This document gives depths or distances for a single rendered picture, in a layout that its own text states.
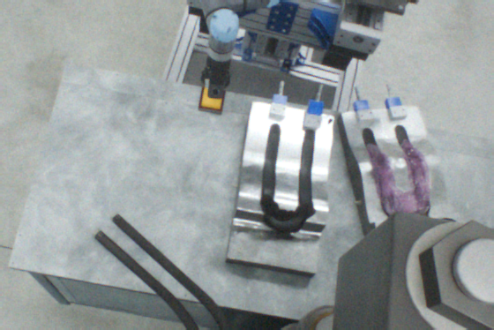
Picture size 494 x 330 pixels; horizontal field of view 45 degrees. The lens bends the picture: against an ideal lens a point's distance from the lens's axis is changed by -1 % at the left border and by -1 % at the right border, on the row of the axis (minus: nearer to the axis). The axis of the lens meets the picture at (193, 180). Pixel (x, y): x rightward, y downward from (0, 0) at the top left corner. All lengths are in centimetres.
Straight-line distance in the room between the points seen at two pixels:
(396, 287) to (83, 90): 156
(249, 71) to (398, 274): 222
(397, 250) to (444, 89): 267
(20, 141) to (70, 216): 107
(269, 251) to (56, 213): 65
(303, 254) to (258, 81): 115
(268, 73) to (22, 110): 115
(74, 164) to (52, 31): 134
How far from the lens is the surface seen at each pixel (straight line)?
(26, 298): 265
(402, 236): 61
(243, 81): 273
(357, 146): 195
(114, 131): 194
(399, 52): 327
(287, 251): 178
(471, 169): 213
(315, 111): 188
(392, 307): 59
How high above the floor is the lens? 255
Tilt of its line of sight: 69 degrees down
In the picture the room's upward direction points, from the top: 8 degrees clockwise
